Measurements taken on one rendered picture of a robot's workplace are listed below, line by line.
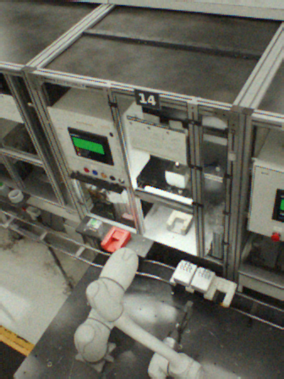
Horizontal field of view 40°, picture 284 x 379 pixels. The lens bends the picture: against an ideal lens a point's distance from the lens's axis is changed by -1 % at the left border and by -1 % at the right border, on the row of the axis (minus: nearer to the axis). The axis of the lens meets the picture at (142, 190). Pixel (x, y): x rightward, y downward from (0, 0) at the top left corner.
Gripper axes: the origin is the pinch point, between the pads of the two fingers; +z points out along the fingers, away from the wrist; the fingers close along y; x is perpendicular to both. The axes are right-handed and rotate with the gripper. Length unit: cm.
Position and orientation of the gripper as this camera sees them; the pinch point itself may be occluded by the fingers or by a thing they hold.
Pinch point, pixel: (188, 309)
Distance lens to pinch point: 229.2
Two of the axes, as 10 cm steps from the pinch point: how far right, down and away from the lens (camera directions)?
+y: -1.3, -6.8, -7.2
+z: 4.9, -6.8, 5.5
